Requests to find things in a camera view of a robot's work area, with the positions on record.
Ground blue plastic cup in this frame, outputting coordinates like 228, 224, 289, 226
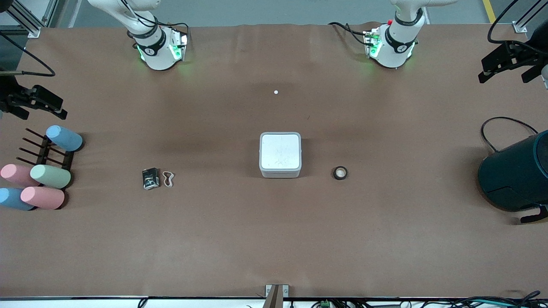
0, 187, 35, 211
46, 125, 83, 152

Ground brown table mat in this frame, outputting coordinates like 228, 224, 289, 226
0, 24, 548, 298

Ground aluminium frame post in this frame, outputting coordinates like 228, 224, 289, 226
0, 0, 58, 38
512, 0, 548, 34

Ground dark teal round appliance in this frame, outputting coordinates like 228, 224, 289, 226
478, 130, 548, 224

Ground black wrapper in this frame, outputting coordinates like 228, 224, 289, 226
142, 168, 160, 190

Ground black right base cable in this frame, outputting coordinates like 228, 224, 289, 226
161, 21, 190, 36

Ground green plastic cup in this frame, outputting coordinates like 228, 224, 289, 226
30, 165, 71, 189

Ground black base cable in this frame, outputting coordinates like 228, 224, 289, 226
328, 21, 374, 46
161, 21, 190, 36

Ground pink plastic cup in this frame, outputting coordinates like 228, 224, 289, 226
0, 164, 41, 187
21, 187, 65, 210

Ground black cable bundle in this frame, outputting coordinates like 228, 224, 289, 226
291, 291, 548, 308

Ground black appliance cable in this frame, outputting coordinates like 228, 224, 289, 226
480, 116, 539, 153

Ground black left base cable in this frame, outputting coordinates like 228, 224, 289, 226
328, 21, 374, 46

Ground black cup rack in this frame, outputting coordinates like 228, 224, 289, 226
18, 127, 74, 172

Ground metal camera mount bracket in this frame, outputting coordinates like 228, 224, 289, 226
265, 284, 289, 308

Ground white square lidded bin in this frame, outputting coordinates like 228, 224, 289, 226
259, 132, 302, 179

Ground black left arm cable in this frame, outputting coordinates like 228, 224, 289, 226
487, 0, 548, 47

